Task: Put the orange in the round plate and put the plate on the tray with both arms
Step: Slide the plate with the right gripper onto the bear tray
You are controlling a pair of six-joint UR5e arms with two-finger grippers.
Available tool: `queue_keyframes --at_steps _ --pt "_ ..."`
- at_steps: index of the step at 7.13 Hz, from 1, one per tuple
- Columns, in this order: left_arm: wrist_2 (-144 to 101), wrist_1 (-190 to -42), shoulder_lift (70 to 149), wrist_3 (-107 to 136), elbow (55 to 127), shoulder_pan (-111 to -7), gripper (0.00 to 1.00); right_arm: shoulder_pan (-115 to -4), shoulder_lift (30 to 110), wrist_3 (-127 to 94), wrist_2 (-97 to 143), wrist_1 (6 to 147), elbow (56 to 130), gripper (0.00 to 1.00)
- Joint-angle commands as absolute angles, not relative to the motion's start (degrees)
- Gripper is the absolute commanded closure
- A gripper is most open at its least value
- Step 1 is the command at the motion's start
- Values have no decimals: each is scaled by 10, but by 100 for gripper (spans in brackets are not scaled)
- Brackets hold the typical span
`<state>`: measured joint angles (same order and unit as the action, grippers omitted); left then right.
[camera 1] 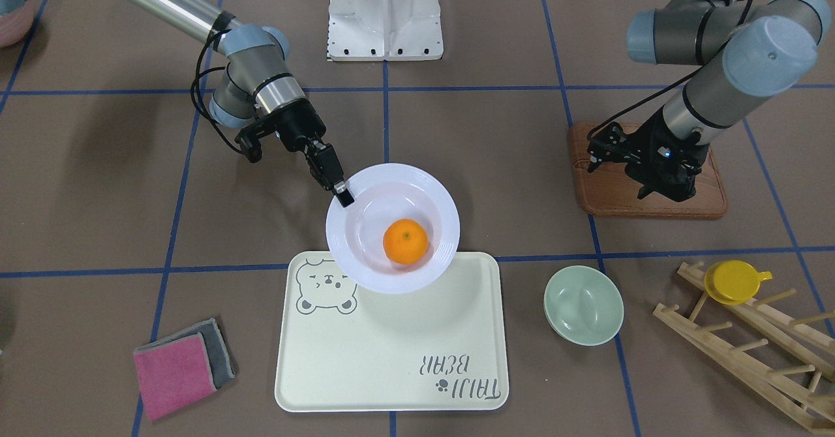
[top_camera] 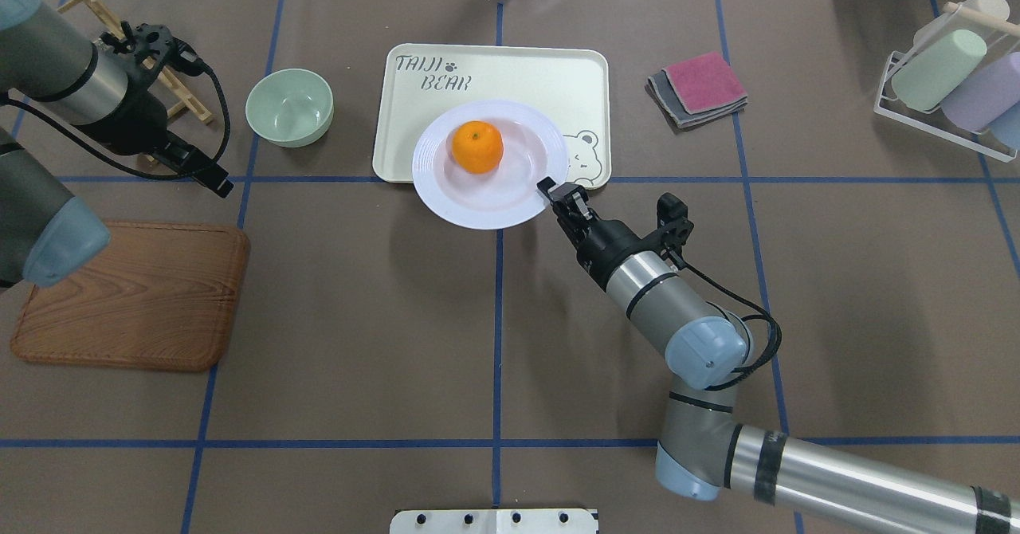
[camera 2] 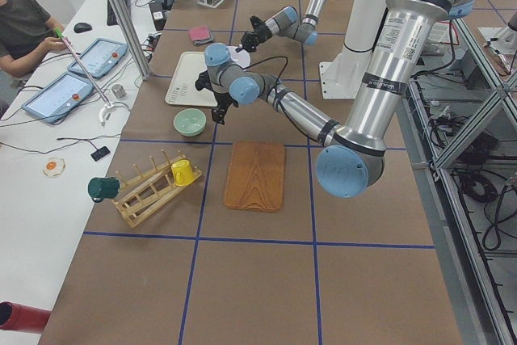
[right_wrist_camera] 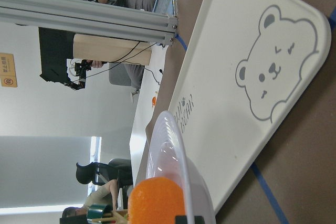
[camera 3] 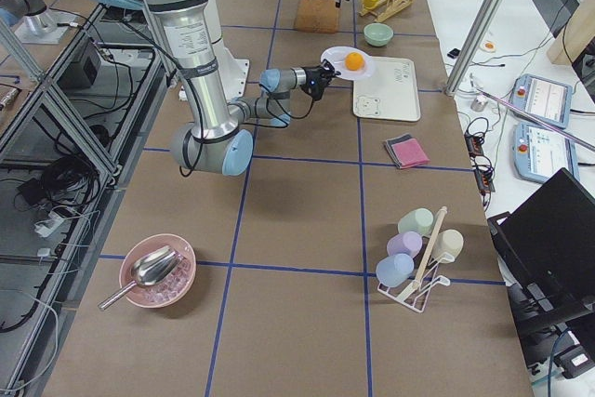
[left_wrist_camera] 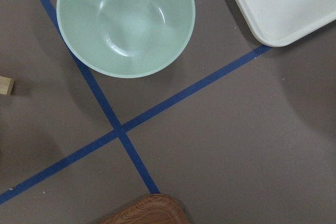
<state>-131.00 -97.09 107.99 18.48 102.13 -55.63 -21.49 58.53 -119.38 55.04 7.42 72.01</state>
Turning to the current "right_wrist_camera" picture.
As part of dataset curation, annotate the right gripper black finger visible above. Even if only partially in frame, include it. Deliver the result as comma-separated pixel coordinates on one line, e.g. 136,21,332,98
174,215,205,224

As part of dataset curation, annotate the orange fruit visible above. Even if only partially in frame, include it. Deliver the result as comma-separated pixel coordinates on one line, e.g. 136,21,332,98
128,177,186,223

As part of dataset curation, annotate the white round plate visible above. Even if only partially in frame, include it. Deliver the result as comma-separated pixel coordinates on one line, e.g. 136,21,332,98
146,111,216,223

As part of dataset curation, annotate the white bear tray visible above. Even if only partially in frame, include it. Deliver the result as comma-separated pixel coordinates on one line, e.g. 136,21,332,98
169,0,331,211

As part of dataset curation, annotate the dark green mug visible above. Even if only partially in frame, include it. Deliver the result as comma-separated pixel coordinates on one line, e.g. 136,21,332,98
87,204,112,220

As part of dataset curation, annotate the fried egg toy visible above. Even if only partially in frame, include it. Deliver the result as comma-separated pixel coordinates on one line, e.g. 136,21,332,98
152,91,158,107

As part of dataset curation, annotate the aluminium frame post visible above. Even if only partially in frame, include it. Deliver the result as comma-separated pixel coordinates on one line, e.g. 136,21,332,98
1,0,178,45

